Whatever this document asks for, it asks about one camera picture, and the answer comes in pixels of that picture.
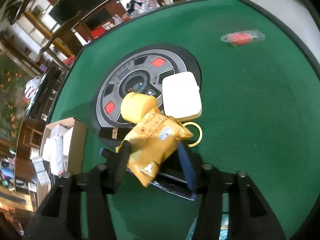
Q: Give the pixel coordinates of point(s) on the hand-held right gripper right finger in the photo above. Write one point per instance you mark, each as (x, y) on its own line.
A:
(187, 166)

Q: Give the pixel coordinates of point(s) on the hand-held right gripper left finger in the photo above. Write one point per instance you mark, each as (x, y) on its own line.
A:
(120, 166)

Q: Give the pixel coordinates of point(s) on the gold snack packet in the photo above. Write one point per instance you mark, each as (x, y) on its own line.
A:
(150, 145)

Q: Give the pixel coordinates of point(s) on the cardboard box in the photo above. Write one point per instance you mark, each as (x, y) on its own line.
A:
(77, 145)

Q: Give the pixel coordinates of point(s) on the yellow tape roll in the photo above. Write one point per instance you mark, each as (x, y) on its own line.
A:
(136, 107)

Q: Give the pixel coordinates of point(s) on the cream plastic case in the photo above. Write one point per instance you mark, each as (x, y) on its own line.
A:
(181, 95)

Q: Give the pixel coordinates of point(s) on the round grey table centre panel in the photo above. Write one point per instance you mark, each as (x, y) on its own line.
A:
(140, 65)

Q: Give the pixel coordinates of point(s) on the black low cabinet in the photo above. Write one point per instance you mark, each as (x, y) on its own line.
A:
(45, 92)

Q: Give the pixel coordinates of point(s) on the white red plastic bag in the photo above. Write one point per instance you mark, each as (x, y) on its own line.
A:
(32, 86)

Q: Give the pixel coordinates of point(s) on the orange flower picture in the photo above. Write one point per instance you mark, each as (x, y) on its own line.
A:
(12, 92)

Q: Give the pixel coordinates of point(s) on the clear packet with red item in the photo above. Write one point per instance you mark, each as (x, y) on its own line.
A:
(240, 37)

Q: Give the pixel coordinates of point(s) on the dark wooden chair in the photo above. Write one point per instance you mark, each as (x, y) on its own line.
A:
(62, 30)

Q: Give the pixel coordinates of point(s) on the pile of clothes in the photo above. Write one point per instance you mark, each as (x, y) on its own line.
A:
(142, 6)

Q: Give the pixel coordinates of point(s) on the black television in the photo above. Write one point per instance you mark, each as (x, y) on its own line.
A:
(82, 7)

